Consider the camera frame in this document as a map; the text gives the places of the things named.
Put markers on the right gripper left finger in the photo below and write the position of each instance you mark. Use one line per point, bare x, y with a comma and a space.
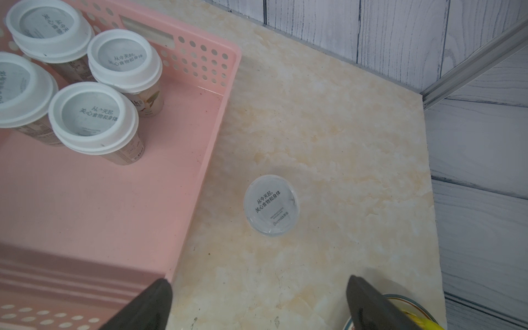
149, 310

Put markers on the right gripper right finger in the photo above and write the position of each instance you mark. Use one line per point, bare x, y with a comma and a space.
370, 310

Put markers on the pink perforated plastic basket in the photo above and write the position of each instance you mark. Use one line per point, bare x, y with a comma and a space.
82, 237

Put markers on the yogurt cup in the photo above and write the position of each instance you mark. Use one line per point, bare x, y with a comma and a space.
26, 92
94, 119
127, 62
53, 33
271, 205

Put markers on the orange patterned plate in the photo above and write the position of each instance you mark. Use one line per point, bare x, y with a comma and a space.
411, 306

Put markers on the yellow banana bunch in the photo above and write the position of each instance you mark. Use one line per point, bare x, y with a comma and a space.
423, 323

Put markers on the right aluminium frame post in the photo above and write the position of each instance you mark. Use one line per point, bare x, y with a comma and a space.
491, 54

